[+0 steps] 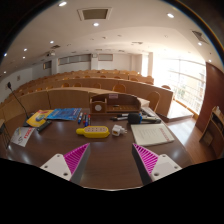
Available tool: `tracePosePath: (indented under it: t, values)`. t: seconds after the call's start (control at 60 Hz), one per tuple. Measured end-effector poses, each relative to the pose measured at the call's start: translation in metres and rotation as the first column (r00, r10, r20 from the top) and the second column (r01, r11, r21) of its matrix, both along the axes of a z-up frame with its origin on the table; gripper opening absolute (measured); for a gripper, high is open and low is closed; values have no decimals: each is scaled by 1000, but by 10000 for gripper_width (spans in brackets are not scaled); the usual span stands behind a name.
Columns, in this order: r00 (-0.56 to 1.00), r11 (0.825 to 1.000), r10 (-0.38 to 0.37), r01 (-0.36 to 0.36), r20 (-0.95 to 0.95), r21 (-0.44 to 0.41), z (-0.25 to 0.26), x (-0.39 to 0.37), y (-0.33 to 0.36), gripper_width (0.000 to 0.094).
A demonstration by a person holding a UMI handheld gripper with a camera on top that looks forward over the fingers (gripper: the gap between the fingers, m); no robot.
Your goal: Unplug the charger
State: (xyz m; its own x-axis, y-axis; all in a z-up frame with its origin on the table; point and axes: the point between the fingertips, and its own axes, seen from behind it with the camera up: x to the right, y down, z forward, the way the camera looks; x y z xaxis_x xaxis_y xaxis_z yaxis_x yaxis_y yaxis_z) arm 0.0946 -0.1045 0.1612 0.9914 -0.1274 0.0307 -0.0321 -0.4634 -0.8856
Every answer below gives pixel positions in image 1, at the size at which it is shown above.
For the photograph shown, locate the wooden lecture hall chairs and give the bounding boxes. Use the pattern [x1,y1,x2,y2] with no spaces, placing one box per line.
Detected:
[19,69,173,113]

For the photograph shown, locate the black gooseneck microphone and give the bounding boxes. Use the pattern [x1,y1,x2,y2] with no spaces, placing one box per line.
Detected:
[6,81,35,128]

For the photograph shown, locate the small ceiling vent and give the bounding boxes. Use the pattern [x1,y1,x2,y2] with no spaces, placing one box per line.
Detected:
[191,29,209,44]

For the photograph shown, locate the black remote control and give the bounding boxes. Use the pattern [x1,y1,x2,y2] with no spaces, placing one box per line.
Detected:
[35,119,53,133]

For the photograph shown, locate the blue book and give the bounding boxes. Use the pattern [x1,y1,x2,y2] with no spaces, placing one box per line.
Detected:
[46,107,83,122]

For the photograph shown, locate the black handheld microphone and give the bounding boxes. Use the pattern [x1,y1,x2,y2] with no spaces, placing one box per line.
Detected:
[127,112,162,125]

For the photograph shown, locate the wooden shelf unit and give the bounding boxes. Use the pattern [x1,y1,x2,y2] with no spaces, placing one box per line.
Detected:
[199,105,224,159]

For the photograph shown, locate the large square ceiling vent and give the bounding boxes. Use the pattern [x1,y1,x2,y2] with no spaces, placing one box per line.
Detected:
[77,7,113,22]

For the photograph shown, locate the yellow book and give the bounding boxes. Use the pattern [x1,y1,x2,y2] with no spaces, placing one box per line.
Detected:
[25,109,54,128]

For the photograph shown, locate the large bright window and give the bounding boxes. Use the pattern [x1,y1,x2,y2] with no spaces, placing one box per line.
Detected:
[151,58,207,114]

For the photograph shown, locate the yellow power strip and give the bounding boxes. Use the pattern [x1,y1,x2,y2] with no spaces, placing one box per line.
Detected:
[75,125,111,139]

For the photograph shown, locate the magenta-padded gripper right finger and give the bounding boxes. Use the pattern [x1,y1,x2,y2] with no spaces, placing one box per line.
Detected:
[131,142,183,186]

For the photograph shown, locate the wooden desk organizer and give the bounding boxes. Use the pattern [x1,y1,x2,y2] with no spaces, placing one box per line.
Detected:
[89,92,142,115]

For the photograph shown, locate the white leaflet with red print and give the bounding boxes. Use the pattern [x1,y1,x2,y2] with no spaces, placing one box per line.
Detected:
[9,126,36,148]

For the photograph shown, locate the long wooden lecture desks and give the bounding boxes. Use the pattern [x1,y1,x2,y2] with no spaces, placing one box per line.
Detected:
[0,69,175,129]

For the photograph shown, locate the ceiling spot lights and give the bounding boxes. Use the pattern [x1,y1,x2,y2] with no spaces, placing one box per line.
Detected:
[3,1,204,58]

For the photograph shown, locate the white notebook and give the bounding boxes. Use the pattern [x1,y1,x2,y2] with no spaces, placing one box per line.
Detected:
[130,123,175,147]

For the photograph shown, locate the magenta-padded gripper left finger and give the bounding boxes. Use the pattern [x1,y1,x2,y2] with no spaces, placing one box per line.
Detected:
[39,142,92,185]

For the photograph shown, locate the white charger block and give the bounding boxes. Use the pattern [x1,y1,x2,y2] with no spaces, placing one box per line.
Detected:
[111,124,128,137]

